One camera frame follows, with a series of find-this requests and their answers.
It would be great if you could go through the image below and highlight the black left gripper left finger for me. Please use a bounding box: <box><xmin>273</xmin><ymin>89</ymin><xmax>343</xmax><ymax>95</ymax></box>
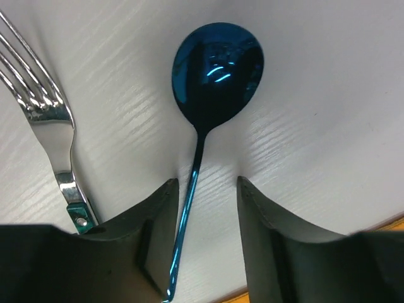
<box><xmin>1</xmin><ymin>179</ymin><xmax>179</xmax><ymax>302</ymax></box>

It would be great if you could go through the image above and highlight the orange Mickey Mouse placemat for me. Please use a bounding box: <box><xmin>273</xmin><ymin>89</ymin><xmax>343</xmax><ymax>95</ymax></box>
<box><xmin>201</xmin><ymin>219</ymin><xmax>404</xmax><ymax>303</ymax></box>

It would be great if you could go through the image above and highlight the blue metallic spoon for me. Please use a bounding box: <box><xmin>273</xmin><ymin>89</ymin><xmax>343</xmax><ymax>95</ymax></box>
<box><xmin>165</xmin><ymin>22</ymin><xmax>264</xmax><ymax>302</ymax></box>

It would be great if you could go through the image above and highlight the silver fork green handle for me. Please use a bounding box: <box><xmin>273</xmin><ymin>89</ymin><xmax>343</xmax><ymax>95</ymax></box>
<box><xmin>1</xmin><ymin>13</ymin><xmax>98</xmax><ymax>234</ymax></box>

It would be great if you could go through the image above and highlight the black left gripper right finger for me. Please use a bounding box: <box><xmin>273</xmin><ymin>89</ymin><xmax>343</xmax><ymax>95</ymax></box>
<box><xmin>236</xmin><ymin>175</ymin><xmax>404</xmax><ymax>303</ymax></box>

